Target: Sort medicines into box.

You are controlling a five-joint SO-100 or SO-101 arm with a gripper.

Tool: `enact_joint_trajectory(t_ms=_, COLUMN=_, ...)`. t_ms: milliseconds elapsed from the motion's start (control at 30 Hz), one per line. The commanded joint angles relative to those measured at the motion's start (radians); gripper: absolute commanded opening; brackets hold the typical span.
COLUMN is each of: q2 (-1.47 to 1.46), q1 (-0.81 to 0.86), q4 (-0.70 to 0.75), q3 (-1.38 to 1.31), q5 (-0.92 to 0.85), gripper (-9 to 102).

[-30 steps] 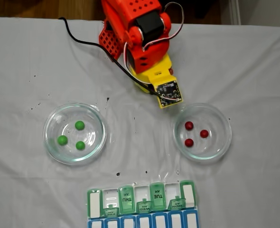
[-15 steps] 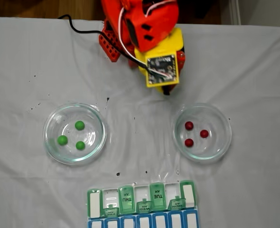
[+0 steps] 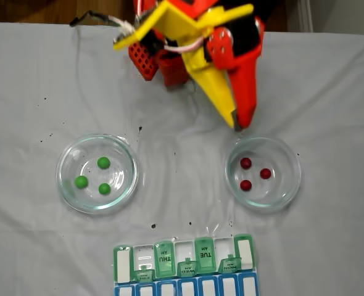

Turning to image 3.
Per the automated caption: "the clear glass bowl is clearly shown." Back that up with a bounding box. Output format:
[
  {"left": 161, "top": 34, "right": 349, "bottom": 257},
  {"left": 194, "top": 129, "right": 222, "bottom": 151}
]
[
  {"left": 224, "top": 136, "right": 302, "bottom": 213},
  {"left": 56, "top": 132, "right": 139, "bottom": 215}
]

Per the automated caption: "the white tablecloth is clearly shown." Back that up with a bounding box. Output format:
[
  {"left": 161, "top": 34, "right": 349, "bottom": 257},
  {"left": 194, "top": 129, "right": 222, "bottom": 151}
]
[{"left": 0, "top": 22, "right": 364, "bottom": 296}]

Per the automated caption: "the white weekly pill organizer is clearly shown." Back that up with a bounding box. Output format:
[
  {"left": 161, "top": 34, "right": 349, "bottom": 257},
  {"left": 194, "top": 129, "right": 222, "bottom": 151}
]
[{"left": 112, "top": 233, "right": 260, "bottom": 296}]

